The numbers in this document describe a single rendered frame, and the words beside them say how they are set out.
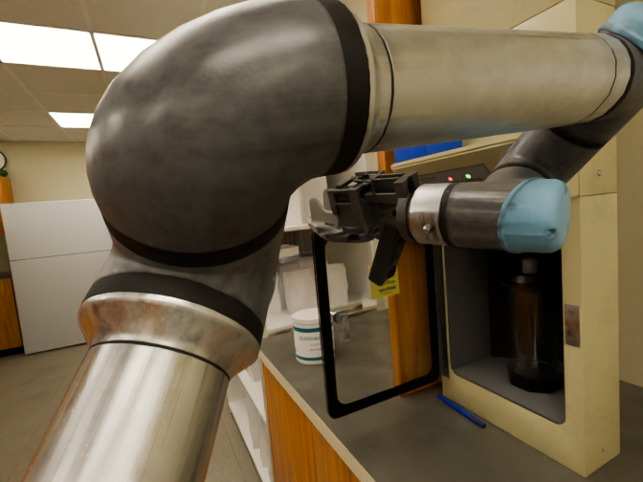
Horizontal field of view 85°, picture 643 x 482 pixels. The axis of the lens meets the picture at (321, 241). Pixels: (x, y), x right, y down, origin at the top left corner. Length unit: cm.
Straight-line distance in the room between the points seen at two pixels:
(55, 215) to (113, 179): 511
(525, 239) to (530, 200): 4
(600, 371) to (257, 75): 73
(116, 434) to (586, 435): 72
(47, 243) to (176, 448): 514
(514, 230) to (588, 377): 42
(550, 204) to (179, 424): 34
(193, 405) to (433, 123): 21
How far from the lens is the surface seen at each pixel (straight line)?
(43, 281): 537
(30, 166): 609
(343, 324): 73
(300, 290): 176
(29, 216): 535
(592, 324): 74
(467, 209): 40
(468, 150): 65
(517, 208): 39
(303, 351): 117
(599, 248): 74
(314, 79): 17
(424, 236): 43
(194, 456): 22
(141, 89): 19
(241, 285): 23
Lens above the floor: 143
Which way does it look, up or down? 5 degrees down
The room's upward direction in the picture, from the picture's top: 5 degrees counter-clockwise
